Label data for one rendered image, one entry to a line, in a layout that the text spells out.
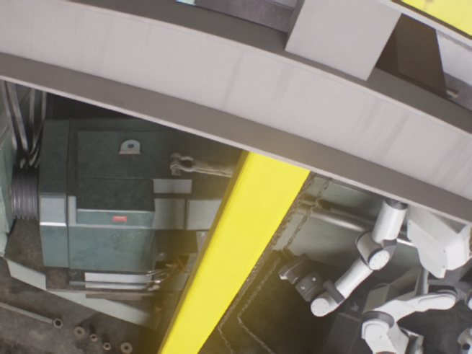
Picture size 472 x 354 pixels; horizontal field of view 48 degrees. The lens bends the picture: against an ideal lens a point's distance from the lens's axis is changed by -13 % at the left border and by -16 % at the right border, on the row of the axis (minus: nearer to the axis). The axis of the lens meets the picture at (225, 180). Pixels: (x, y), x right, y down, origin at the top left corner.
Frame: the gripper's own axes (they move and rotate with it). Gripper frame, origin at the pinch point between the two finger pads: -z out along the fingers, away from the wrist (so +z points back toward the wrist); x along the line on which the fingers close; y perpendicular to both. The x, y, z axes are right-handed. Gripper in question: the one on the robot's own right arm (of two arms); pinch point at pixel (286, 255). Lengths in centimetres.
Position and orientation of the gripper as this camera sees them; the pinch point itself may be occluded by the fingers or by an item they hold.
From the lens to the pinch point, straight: 209.2
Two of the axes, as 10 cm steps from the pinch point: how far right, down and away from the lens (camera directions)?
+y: 2.3, -5.6, -8.0
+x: 7.8, -3.9, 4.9
